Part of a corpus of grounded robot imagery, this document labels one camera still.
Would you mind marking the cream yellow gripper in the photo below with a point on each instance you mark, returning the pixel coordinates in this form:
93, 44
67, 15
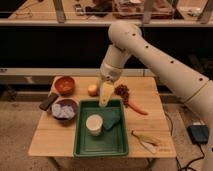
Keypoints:
106, 89

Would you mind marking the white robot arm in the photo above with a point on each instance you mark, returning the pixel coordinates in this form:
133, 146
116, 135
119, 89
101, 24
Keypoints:
194, 89

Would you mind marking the red bowl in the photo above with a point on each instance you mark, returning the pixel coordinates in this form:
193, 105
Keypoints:
65, 85

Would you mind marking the dark purple bowl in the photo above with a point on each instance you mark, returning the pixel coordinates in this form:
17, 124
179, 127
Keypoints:
68, 102

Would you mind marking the orange apple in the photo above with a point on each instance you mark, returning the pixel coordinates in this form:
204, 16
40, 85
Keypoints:
92, 90

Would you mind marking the dark red grapes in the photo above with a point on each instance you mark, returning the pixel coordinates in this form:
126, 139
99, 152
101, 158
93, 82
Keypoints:
123, 91

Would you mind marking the teal green cloth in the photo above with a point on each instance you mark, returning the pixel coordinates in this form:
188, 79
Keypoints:
110, 118

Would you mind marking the orange carrot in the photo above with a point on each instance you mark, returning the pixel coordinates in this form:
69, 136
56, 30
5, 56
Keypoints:
136, 108

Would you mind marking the white cup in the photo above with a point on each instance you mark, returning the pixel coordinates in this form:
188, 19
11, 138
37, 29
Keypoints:
94, 124

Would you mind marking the green plastic tray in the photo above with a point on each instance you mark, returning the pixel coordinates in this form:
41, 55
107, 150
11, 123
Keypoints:
113, 142

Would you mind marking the crumpled white cloth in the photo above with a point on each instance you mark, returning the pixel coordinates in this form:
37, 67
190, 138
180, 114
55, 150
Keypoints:
62, 112

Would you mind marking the wooden table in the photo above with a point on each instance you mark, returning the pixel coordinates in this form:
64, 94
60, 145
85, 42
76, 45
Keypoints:
53, 139

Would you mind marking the blue foot pedal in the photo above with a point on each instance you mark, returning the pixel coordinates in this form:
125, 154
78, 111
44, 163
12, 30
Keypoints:
199, 134

